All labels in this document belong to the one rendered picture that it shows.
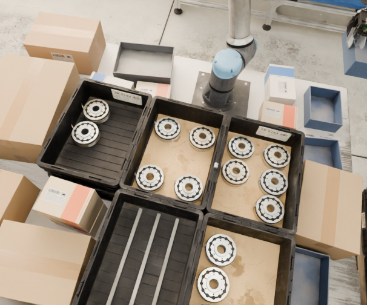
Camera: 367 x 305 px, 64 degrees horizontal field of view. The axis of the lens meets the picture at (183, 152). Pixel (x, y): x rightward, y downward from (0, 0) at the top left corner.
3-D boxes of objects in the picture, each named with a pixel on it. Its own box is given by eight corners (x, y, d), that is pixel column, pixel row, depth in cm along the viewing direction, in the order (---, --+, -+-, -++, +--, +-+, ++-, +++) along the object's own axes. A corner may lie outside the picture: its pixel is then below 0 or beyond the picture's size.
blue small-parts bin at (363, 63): (341, 36, 116) (351, 21, 110) (379, 43, 116) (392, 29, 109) (344, 74, 107) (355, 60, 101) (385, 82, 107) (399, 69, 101)
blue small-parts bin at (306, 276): (282, 247, 114) (289, 244, 108) (321, 258, 113) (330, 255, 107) (276, 304, 105) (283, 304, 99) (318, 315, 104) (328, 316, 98)
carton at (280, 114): (256, 129, 138) (260, 121, 131) (258, 109, 143) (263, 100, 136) (290, 137, 137) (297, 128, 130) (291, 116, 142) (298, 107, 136)
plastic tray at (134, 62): (114, 79, 140) (112, 72, 136) (121, 48, 149) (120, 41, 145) (170, 85, 141) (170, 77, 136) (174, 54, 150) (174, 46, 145)
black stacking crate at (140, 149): (155, 112, 126) (154, 95, 116) (222, 129, 124) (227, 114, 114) (123, 198, 109) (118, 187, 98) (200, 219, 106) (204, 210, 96)
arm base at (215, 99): (204, 81, 143) (207, 66, 135) (234, 86, 143) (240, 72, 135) (200, 104, 136) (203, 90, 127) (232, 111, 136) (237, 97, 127)
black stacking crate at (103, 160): (89, 95, 128) (82, 77, 118) (154, 112, 126) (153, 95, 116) (46, 177, 111) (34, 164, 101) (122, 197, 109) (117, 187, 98)
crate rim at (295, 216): (227, 116, 116) (228, 112, 113) (303, 135, 113) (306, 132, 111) (204, 213, 98) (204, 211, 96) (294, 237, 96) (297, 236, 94)
